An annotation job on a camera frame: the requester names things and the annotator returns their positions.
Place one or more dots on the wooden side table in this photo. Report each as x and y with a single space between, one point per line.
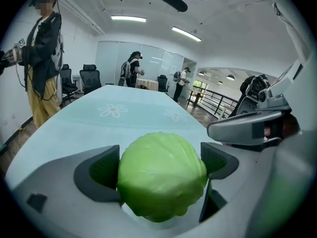
196 94

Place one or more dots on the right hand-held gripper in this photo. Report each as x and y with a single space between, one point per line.
275 100

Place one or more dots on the black metal railing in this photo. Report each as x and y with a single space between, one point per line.
218 103

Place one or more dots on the table with beige cloth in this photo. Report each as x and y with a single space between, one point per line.
148 83

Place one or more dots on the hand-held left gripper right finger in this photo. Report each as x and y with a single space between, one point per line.
245 182

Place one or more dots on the black pendant lamp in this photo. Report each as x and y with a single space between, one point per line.
230 77

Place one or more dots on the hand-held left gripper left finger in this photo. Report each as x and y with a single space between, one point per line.
57 187

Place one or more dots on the long ceiling light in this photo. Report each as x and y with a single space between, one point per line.
186 33
128 18

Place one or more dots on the green cabbage ball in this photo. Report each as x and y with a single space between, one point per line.
161 177

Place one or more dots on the black office chair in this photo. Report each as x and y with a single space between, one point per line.
163 83
90 79
68 83

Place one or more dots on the light blue tablecloth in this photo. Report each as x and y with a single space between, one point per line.
99 133

